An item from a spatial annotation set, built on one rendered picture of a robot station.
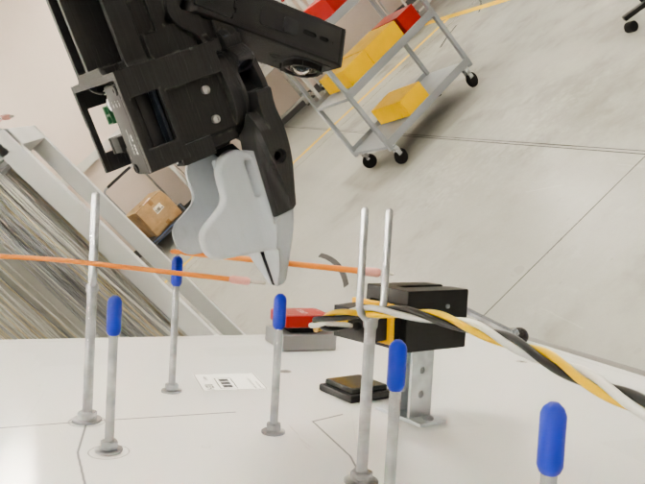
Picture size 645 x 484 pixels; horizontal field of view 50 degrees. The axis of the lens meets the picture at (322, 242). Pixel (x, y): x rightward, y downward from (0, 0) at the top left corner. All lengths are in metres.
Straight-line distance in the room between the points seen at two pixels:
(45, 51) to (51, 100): 0.53
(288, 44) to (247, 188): 0.09
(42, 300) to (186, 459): 0.69
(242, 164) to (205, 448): 0.16
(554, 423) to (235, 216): 0.23
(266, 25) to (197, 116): 0.08
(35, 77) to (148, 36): 8.15
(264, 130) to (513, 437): 0.25
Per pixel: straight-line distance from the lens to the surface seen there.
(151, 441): 0.43
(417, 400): 0.48
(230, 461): 0.40
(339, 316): 0.37
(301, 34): 0.43
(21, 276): 1.03
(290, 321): 0.67
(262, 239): 0.41
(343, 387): 0.52
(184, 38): 0.40
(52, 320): 1.07
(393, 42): 4.55
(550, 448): 0.22
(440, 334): 0.47
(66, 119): 8.50
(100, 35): 0.39
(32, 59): 8.55
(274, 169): 0.39
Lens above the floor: 1.35
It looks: 18 degrees down
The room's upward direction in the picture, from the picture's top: 42 degrees counter-clockwise
